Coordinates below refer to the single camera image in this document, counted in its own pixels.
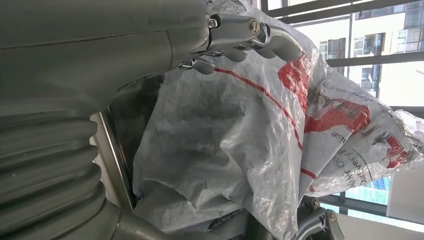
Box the white red printed plastic package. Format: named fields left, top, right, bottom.
left=131, top=0, right=424, bottom=240

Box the blue roofed building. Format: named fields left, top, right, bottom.
left=345, top=176, right=392, bottom=207

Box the white flat panel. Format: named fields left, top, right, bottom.
left=337, top=213, right=424, bottom=240
left=385, top=164, right=424, bottom=227

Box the steel platform weighing scale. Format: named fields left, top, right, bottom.
left=88, top=106, right=137, bottom=214

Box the ribbed grey left arm sleeve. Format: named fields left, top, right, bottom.
left=0, top=110, right=113, bottom=240

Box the pale building with windows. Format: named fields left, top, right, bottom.
left=291, top=0, right=424, bottom=108

